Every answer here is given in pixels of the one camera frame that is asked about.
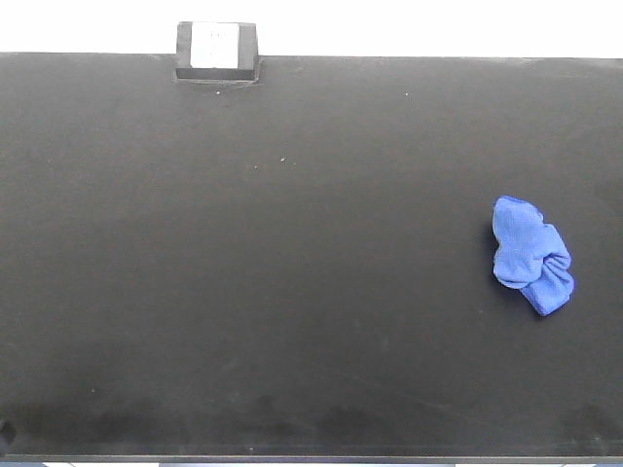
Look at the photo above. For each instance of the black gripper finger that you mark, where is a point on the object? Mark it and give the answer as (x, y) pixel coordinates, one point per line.
(7, 432)

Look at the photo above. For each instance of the blue microfiber cloth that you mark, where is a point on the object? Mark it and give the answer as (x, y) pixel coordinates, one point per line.
(531, 255)

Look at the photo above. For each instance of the black socket box white face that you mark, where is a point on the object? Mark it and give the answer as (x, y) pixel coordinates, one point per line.
(217, 51)

